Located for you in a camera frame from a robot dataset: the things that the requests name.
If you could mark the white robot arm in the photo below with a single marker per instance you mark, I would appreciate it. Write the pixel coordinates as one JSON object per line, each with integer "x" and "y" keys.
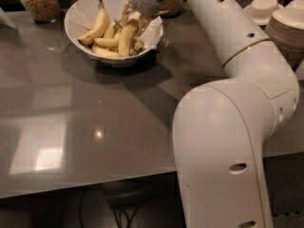
{"x": 219, "y": 128}

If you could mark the white bowl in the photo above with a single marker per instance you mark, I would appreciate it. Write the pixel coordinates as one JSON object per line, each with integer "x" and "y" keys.
{"x": 81, "y": 17}

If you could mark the glass jar of cereal left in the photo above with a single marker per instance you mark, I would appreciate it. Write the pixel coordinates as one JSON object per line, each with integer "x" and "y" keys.
{"x": 42, "y": 11}

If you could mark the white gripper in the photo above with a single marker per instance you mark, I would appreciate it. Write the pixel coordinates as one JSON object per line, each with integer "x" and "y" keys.
{"x": 146, "y": 1}

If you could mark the stack of small paper bowls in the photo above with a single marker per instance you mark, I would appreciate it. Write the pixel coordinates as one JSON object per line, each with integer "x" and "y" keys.
{"x": 260, "y": 11}

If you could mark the stack of large paper bowls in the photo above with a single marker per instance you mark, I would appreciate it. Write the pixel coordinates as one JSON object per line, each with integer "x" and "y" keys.
{"x": 286, "y": 30}

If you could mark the black stool under table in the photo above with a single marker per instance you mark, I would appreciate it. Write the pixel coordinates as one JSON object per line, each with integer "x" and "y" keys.
{"x": 139, "y": 203}

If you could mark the yellow banana behind top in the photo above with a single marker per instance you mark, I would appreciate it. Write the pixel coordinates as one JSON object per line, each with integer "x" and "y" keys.
{"x": 111, "y": 29}

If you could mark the short banana right bottom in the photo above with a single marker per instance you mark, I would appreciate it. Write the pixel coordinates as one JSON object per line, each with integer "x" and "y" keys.
{"x": 136, "y": 48}

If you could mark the large top yellow banana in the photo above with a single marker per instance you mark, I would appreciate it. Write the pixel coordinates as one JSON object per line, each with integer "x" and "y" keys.
{"x": 149, "y": 38}

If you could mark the white card at left edge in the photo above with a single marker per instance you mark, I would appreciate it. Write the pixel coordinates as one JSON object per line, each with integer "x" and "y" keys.
{"x": 5, "y": 20}

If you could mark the bottom left yellow banana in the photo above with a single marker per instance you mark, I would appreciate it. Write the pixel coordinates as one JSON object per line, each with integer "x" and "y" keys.
{"x": 103, "y": 52}

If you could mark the middle small yellow banana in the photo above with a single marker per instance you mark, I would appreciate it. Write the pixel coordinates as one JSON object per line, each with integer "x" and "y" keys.
{"x": 108, "y": 42}

